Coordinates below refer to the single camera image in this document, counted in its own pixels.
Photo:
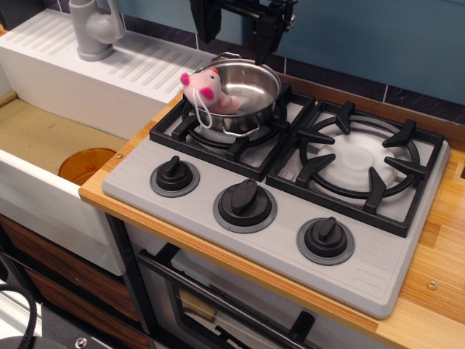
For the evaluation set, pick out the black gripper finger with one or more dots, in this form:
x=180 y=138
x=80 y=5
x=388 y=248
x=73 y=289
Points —
x=207 y=17
x=269 y=31

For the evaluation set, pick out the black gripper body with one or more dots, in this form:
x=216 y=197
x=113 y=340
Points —
x=281 y=10

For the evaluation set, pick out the stainless steel pan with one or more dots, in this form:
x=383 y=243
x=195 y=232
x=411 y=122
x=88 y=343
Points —
x=257 y=86

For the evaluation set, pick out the pink stuffed pig toy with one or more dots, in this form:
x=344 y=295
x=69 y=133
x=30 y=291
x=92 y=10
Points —
x=204 y=91

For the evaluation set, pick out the black left stove knob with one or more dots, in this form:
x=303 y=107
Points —
x=174 y=178

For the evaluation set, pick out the black stove knob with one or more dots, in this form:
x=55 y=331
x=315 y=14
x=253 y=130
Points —
x=174 y=178
x=245 y=207
x=325 y=241

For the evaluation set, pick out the black middle stove knob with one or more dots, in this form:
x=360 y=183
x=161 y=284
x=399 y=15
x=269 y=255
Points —
x=245 y=207

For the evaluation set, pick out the grey toy stove top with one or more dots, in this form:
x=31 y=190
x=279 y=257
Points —
x=370 y=280

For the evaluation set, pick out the black right stove knob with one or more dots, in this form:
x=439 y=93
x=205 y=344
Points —
x=325 y=241

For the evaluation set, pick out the grey toy faucet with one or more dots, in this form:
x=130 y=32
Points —
x=95 y=33

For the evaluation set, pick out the black left burner grate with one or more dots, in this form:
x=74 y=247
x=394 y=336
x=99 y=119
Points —
x=251 y=158

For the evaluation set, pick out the black burner grate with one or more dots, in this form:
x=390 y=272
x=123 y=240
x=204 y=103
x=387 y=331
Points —
x=419 y=158
x=251 y=158

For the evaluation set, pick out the white left burner cap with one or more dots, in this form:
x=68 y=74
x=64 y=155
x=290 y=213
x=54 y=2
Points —
x=221 y=137

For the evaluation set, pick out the white burner cap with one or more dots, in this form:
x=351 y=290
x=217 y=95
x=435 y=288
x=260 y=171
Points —
x=221 y=137
x=355 y=154

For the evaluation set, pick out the white right burner cap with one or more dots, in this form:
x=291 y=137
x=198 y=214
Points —
x=355 y=154

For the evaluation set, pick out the black right burner grate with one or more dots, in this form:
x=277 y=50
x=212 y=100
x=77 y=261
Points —
x=419 y=158

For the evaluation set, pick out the white toy sink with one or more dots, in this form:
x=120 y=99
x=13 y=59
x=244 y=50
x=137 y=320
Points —
x=53 y=105

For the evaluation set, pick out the wooden drawer front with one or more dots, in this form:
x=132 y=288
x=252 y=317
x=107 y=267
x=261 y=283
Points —
x=87 y=294

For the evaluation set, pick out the oven door with handle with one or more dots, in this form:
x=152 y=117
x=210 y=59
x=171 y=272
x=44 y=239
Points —
x=220 y=322

